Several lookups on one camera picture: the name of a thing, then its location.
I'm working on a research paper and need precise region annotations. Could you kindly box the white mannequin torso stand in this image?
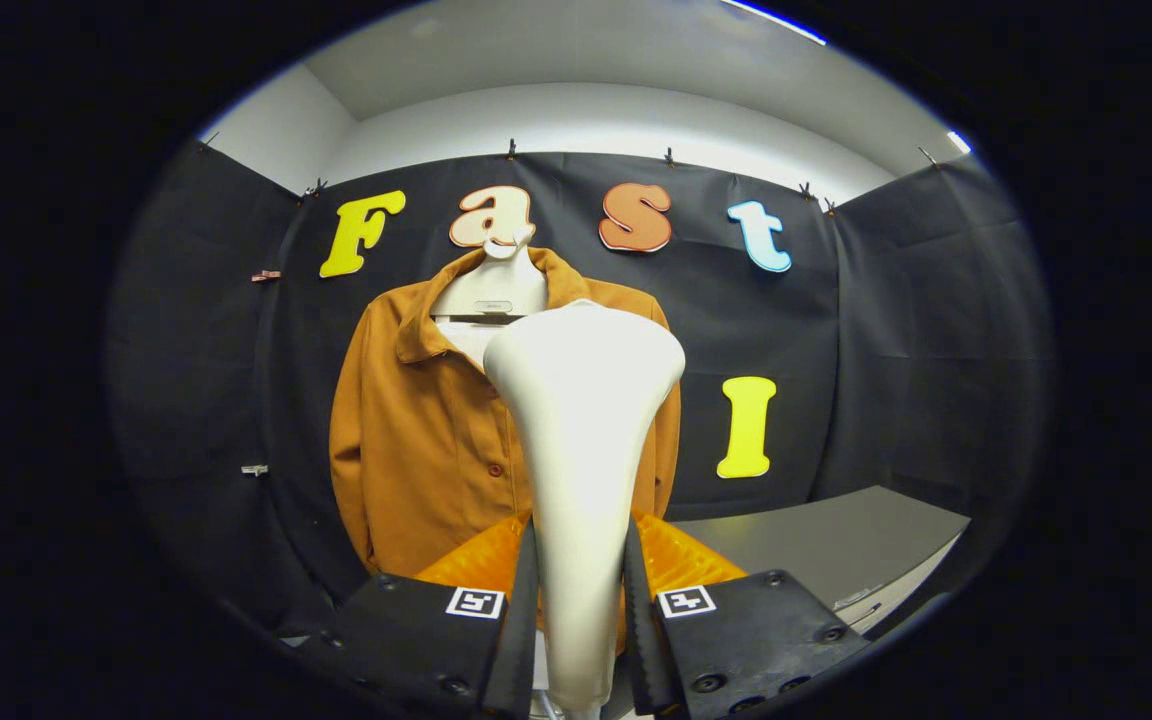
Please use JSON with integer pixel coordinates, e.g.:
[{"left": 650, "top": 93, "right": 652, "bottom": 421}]
[{"left": 430, "top": 225, "right": 567, "bottom": 719}]

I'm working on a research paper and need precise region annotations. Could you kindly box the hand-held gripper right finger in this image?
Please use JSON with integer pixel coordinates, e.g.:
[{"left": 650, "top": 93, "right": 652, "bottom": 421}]
[{"left": 621, "top": 510, "right": 870, "bottom": 719}]

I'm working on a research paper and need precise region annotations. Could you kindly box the brown button-up shirt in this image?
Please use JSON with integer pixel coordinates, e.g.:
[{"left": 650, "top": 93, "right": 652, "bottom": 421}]
[{"left": 329, "top": 247, "right": 682, "bottom": 579}]

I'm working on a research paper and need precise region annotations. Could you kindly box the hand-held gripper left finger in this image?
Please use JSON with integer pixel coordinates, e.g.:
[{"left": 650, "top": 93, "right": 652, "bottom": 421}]
[{"left": 296, "top": 515, "right": 542, "bottom": 716}]

